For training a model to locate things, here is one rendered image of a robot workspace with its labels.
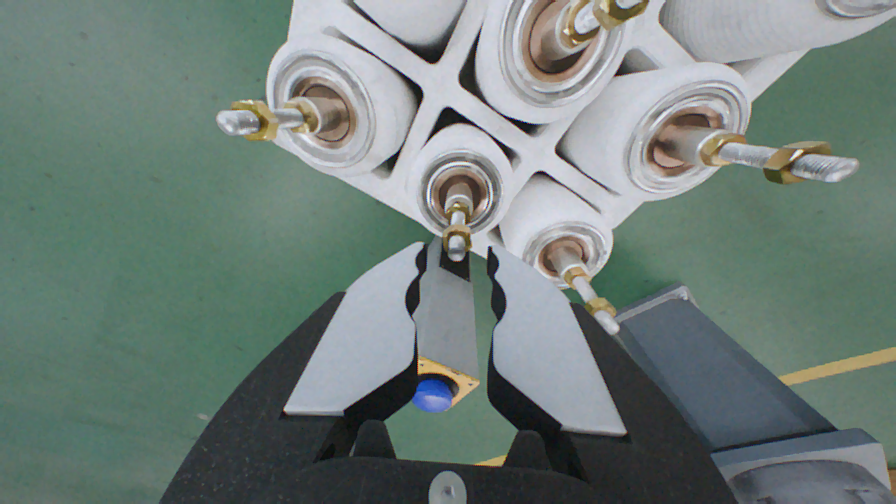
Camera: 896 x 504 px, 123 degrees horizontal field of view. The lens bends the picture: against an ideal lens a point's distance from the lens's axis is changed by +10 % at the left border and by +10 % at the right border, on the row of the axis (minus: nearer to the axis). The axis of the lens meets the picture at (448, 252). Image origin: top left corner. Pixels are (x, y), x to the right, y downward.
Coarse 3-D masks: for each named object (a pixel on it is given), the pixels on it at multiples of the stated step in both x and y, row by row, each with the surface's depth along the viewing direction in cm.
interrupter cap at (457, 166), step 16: (432, 160) 19; (448, 160) 19; (464, 160) 19; (480, 160) 19; (432, 176) 20; (448, 176) 20; (464, 176) 20; (480, 176) 20; (496, 176) 19; (416, 192) 20; (432, 192) 20; (480, 192) 20; (496, 192) 20; (432, 208) 21; (480, 208) 21; (496, 208) 21; (432, 224) 22; (480, 224) 22
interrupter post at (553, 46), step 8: (576, 0) 12; (560, 16) 13; (552, 24) 13; (560, 24) 13; (544, 32) 15; (552, 32) 13; (544, 40) 15; (552, 40) 14; (560, 40) 13; (544, 48) 15; (552, 48) 14; (560, 48) 13; (568, 48) 13; (576, 48) 13; (552, 56) 15; (560, 56) 15
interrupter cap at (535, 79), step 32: (512, 0) 14; (544, 0) 14; (512, 32) 15; (608, 32) 15; (512, 64) 16; (544, 64) 16; (576, 64) 16; (608, 64) 15; (544, 96) 17; (576, 96) 16
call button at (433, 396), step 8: (424, 384) 24; (432, 384) 24; (440, 384) 24; (416, 392) 24; (424, 392) 23; (432, 392) 23; (440, 392) 23; (448, 392) 24; (416, 400) 24; (424, 400) 24; (432, 400) 24; (440, 400) 24; (448, 400) 24; (424, 408) 24; (432, 408) 24; (440, 408) 24
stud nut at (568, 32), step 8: (584, 0) 12; (568, 8) 12; (576, 8) 12; (568, 16) 12; (568, 24) 12; (560, 32) 13; (568, 32) 12; (576, 32) 12; (592, 32) 12; (568, 40) 13; (576, 40) 12; (584, 40) 12
